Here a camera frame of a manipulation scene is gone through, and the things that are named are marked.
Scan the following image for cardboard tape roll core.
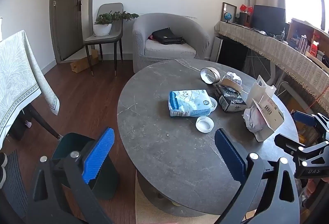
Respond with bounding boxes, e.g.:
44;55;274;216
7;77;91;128
200;67;221;85

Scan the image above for grey striped floor mat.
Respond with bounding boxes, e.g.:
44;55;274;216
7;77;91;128
2;149;29;220

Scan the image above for white paper bag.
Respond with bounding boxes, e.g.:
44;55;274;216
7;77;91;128
246;75;277;107

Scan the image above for white ribbed lid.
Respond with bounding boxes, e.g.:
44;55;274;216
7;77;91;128
196;116;214;133

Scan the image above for large crumpled white paper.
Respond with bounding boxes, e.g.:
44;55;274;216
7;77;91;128
222;72;243;85

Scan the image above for small white paper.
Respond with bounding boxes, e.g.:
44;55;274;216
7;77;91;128
243;106;266;133

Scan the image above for black cabinet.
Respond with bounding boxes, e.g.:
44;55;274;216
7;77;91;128
211;35;249;72

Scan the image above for blue tissue packet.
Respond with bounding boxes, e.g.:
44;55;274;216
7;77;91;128
168;89;214;118

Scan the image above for brown cardboard box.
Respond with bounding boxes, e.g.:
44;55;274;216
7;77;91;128
70;49;100;73

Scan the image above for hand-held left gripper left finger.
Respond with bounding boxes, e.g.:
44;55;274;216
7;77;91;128
26;127;115;224

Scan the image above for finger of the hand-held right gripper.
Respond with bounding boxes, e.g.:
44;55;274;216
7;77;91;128
274;133;329;160
292;110;329;138

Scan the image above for black monitor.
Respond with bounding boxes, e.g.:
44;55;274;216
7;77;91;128
253;4;286;32

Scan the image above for grey door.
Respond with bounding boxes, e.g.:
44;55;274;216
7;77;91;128
50;0;86;62

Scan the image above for fringed beige desk cloth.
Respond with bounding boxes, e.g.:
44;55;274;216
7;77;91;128
214;20;329;97

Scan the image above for pale green patterned tablecloth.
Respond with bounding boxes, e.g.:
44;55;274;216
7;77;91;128
0;30;60;148

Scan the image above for wooden picture frame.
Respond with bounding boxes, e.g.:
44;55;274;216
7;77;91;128
220;2;237;24

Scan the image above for black leather bag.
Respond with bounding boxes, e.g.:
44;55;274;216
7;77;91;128
152;27;186;45

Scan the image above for potted plant in white pot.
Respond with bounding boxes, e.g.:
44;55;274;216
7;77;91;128
93;10;139;37

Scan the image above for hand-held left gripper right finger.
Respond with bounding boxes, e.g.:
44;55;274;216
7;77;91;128
214;128;301;224

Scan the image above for dark green trash bin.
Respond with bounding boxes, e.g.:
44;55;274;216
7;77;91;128
51;132;120;200

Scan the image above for white carton box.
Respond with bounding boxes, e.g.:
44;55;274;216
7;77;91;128
250;93;285;142

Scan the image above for person's right hand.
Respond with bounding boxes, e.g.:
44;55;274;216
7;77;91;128
306;178;326;196

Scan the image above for small wooden box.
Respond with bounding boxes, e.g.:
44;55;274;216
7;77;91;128
239;11;251;26

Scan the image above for grey dining chair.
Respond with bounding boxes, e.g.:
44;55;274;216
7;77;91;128
83;3;125;77

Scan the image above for torn brown cardboard piece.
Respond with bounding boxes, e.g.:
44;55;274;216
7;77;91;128
221;78;243;93

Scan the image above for wooden bookshelf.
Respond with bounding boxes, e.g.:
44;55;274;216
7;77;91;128
286;18;329;60

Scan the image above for grey armchair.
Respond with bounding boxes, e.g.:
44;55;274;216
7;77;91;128
132;13;210;74

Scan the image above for black and white shoe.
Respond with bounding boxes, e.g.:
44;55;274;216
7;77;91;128
0;152;9;186

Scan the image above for black tissue packet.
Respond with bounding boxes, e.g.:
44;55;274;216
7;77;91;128
214;84;247;113

